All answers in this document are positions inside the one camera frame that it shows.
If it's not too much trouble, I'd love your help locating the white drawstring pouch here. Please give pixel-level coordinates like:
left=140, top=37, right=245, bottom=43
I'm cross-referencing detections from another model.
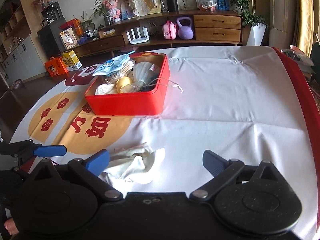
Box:
left=132, top=61, right=160, bottom=92

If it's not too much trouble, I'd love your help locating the person's left hand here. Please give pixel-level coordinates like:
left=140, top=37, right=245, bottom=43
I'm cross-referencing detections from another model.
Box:
left=4, top=218, right=19, bottom=236

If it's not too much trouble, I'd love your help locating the coffee machine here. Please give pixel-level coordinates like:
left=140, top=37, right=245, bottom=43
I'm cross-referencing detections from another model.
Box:
left=41, top=2, right=63, bottom=25

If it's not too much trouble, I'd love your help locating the printed white tablecloth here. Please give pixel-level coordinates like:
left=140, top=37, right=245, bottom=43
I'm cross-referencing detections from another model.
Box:
left=12, top=46, right=319, bottom=239

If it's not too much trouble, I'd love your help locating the orange gift bag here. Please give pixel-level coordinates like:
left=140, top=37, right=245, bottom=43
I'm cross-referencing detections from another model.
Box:
left=44, top=57, right=68, bottom=77

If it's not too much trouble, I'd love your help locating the white speckled soft pad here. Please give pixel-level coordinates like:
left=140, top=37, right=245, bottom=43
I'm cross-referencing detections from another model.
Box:
left=95, top=84, right=118, bottom=95

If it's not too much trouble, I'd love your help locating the pink plush doll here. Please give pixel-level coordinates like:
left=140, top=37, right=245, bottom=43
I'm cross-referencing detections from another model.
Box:
left=103, top=0, right=121, bottom=23

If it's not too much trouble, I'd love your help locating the cream snack box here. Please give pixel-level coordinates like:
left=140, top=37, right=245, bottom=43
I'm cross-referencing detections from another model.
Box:
left=60, top=27, right=78, bottom=49

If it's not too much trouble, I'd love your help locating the wooden wall cabinet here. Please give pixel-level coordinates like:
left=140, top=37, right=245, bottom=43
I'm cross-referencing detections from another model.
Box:
left=1, top=0, right=47, bottom=83

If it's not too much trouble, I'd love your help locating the wooden TV console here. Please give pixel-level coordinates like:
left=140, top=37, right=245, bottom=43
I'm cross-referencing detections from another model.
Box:
left=73, top=10, right=243, bottom=58

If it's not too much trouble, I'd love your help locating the white square planter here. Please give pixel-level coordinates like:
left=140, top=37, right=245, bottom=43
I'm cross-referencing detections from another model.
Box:
left=246, top=23, right=267, bottom=46

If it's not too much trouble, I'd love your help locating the yellow curtain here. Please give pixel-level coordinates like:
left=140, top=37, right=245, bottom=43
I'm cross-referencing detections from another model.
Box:
left=297, top=0, right=314, bottom=56

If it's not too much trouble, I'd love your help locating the cotton swab bag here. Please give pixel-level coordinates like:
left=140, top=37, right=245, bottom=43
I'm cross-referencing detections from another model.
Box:
left=103, top=60, right=136, bottom=85

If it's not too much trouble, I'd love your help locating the red metal tin box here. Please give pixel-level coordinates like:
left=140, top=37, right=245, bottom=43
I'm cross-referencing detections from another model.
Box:
left=84, top=52, right=170, bottom=116

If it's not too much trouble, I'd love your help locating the purple kettlebell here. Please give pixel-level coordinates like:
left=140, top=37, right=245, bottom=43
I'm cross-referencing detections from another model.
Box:
left=176, top=16, right=194, bottom=40

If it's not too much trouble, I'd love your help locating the black cylinder speaker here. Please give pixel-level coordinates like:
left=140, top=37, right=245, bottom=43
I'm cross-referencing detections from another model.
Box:
left=166, top=0, right=178, bottom=12

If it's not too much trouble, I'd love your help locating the pink white sachet packet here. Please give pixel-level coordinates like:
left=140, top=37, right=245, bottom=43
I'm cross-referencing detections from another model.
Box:
left=149, top=64, right=161, bottom=73

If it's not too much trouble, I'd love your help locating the white wifi router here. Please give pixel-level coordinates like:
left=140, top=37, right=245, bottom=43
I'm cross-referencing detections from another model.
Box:
left=126, top=27, right=150, bottom=45

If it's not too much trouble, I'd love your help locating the black mini fridge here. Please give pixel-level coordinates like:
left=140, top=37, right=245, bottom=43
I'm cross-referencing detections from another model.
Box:
left=37, top=18, right=66, bottom=58

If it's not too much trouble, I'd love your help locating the yellow carton box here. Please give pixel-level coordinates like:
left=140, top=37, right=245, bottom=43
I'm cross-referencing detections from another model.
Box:
left=62, top=50, right=82, bottom=72

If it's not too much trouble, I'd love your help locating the tall green potted tree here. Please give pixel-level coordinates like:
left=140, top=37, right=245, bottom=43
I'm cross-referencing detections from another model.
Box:
left=230, top=0, right=267, bottom=27

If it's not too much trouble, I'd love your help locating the yellow soft toy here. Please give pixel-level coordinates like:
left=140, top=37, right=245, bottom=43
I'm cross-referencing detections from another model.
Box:
left=116, top=76, right=132, bottom=93

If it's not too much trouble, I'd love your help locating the cream white cloth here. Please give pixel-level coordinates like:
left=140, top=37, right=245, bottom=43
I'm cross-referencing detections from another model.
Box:
left=102, top=143, right=166, bottom=185

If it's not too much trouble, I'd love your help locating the blue fabric piece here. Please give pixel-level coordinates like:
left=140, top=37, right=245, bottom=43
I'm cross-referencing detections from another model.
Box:
left=141, top=84, right=156, bottom=92

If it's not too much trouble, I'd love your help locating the cartoon print face mask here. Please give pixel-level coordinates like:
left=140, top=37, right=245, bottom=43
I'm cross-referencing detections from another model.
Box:
left=92, top=50, right=135, bottom=76

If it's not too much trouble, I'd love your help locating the small potted green plant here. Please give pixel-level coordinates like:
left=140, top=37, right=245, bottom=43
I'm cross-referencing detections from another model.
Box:
left=92, top=0, right=113, bottom=26

